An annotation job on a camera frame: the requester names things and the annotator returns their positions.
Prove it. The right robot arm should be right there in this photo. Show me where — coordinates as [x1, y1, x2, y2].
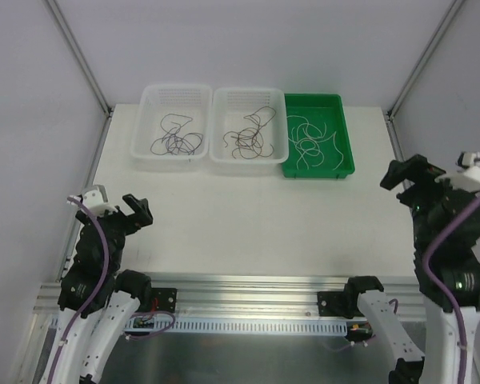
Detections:
[341, 152, 480, 383]

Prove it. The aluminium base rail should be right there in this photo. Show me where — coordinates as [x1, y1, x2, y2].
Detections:
[33, 273, 425, 322]

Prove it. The left white mesh basket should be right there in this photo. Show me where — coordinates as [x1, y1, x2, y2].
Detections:
[130, 84, 213, 172]

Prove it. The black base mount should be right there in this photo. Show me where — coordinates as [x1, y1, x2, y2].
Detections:
[150, 287, 178, 314]
[317, 291, 352, 318]

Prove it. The aluminium frame post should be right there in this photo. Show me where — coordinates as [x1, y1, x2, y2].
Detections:
[386, 0, 466, 122]
[43, 0, 113, 117]

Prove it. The right aluminium frame post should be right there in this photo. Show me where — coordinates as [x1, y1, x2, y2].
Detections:
[386, 0, 466, 122]

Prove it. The middle white mesh basket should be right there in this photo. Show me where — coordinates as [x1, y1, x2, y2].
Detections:
[209, 87, 289, 176]

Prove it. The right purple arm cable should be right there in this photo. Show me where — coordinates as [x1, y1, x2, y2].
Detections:
[422, 158, 480, 384]

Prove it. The white slotted cable duct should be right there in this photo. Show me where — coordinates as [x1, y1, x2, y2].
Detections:
[124, 317, 347, 337]

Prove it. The left aluminium frame post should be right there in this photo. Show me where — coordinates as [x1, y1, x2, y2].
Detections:
[43, 0, 113, 117]

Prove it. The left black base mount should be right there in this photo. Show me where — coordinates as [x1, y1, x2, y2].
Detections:
[150, 287, 178, 314]

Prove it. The white mesh basket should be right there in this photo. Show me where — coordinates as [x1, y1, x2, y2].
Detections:
[209, 87, 289, 176]
[130, 84, 213, 172]

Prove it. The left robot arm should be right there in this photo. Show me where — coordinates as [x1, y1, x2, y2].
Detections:
[39, 186, 154, 383]

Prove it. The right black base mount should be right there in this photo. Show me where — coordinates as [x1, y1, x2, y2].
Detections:
[317, 291, 352, 318]

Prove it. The green plastic tray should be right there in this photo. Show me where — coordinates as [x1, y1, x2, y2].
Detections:
[282, 94, 355, 179]

